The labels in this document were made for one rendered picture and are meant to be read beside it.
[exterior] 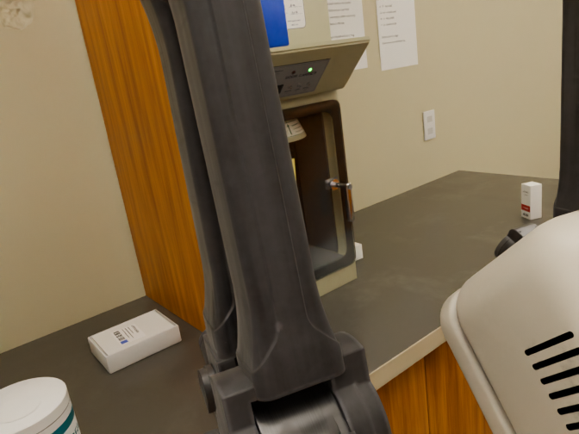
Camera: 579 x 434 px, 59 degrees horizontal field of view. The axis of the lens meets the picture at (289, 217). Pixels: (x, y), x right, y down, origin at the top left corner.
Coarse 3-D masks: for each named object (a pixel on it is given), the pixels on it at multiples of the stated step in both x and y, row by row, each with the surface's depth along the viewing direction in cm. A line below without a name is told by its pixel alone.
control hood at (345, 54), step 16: (272, 48) 90; (288, 48) 92; (304, 48) 94; (320, 48) 96; (336, 48) 99; (352, 48) 103; (288, 64) 95; (336, 64) 104; (352, 64) 107; (320, 80) 105; (336, 80) 109; (288, 96) 104
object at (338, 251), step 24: (288, 120) 107; (312, 120) 111; (336, 120) 115; (312, 144) 112; (336, 144) 116; (312, 168) 113; (336, 168) 117; (312, 192) 114; (336, 192) 118; (312, 216) 115; (336, 216) 120; (312, 240) 116; (336, 240) 121; (336, 264) 122
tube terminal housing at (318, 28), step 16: (304, 0) 106; (320, 0) 109; (320, 16) 110; (288, 32) 105; (304, 32) 108; (320, 32) 110; (304, 96) 110; (320, 96) 113; (336, 96) 116; (336, 272) 124; (352, 272) 128; (320, 288) 122
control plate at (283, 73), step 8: (296, 64) 96; (304, 64) 97; (312, 64) 99; (320, 64) 100; (280, 72) 95; (288, 72) 97; (296, 72) 98; (304, 72) 100; (312, 72) 101; (320, 72) 103; (280, 80) 97; (288, 80) 99; (296, 80) 100; (304, 80) 102; (312, 80) 104; (296, 88) 103; (304, 88) 104; (312, 88) 106; (280, 96) 102
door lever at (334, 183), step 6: (336, 180) 117; (336, 186) 116; (342, 186) 115; (348, 186) 113; (348, 192) 114; (348, 198) 114; (348, 204) 115; (348, 210) 115; (348, 216) 116; (354, 216) 116
